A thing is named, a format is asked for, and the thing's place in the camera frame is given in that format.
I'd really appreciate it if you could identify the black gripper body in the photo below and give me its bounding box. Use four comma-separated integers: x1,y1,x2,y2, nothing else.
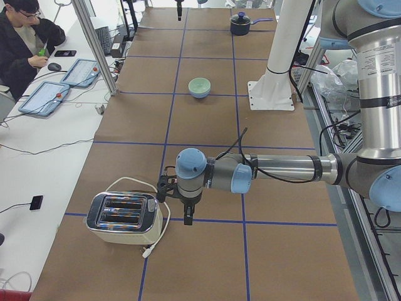
178,187,202,207

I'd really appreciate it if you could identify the green bowl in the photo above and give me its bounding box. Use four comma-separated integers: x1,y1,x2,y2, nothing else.
188,77,211,95

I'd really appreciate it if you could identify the blue bowl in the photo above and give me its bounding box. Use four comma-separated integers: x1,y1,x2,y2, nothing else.
190,90,210,99

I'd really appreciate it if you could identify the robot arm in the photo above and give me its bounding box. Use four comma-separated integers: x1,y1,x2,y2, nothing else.
175,1,400,225

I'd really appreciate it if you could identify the cream toaster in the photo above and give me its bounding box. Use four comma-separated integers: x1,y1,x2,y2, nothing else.
86,191,163,245

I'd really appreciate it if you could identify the dark blue saucepan with lid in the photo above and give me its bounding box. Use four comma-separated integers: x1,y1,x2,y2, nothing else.
230,11,274,36

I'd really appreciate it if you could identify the black keyboard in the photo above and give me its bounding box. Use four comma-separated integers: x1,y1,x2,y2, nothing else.
95,26,112,56

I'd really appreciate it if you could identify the upper teach pendant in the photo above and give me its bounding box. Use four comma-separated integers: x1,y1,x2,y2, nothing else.
60,59,100,88

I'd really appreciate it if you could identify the teach pendant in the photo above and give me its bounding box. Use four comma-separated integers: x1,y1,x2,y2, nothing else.
60,59,100,88
18,81,70,117

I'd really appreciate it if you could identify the black smartphone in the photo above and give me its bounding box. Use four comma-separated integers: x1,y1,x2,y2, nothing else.
54,50,76,57

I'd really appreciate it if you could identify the grey computer mouse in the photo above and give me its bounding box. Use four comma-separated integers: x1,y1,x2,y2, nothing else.
47,63,62,71

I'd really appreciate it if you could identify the small black square device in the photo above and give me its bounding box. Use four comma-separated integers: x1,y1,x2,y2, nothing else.
29,195,43,211

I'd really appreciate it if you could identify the seated person in black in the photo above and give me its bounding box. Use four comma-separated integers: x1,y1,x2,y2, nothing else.
1,1,66,100

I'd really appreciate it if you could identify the lower teach pendant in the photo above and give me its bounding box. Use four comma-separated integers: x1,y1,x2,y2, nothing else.
18,81,70,117

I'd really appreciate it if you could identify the clear plastic bag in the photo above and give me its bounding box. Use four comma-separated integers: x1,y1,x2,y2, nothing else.
310,60,359,101

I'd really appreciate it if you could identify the white toaster power cord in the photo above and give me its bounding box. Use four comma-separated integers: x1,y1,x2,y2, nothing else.
105,176,172,259

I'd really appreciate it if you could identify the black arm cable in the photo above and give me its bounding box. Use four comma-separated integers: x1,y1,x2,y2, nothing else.
216,127,320,184

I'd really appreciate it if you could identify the aluminium camera post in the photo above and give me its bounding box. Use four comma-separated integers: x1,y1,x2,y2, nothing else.
71,0,117,96

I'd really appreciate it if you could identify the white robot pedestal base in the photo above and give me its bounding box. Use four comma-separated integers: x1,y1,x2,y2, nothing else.
247,0,315,111

